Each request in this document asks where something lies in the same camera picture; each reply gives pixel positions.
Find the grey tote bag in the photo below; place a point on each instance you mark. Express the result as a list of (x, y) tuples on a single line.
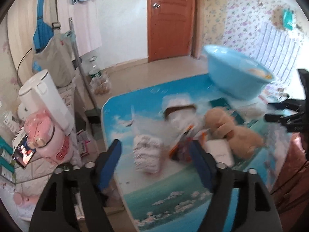
[(56, 57)]

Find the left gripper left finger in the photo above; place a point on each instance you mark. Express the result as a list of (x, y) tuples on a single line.
[(55, 208)]

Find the clear bag of beige sticks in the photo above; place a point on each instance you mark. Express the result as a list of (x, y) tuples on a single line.
[(253, 111)]

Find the white rectangular box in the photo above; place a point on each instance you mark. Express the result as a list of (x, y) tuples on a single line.
[(220, 150)]

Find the smartphone with lit screen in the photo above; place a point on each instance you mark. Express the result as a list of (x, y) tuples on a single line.
[(23, 154)]

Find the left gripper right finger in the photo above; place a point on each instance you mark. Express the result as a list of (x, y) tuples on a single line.
[(255, 209)]

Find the white yellow plush toy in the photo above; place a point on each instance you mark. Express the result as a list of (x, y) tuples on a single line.
[(260, 73)]

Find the labelled bag of sweets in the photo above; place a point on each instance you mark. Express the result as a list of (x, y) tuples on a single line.
[(147, 153)]

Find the beige plush dog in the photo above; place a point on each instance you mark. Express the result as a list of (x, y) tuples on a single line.
[(242, 141)]

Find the white electric kettle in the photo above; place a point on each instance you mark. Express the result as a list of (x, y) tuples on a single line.
[(40, 93)]

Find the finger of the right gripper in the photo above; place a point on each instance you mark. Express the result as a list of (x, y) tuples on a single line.
[(276, 118)]

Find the pink water bottle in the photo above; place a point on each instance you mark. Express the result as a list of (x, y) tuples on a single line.
[(47, 138)]

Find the green cap plastic bottle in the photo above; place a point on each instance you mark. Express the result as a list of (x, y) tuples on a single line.
[(95, 71)]

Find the orange white snack packet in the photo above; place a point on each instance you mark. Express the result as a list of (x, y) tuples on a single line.
[(180, 150)]

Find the blue hanging garment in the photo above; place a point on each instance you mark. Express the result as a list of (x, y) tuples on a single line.
[(43, 32)]

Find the light blue plastic basin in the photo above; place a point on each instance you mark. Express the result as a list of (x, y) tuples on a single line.
[(227, 68)]

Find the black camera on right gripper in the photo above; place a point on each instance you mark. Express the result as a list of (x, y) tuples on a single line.
[(304, 77)]

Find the clear box with brown band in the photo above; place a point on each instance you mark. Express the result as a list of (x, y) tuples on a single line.
[(180, 111)]

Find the teal hanging packet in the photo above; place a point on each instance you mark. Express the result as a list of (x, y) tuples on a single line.
[(288, 19)]

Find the dark green snack packet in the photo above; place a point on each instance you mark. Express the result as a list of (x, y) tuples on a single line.
[(222, 102)]

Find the brown wooden door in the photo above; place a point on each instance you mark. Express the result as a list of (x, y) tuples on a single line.
[(170, 28)]

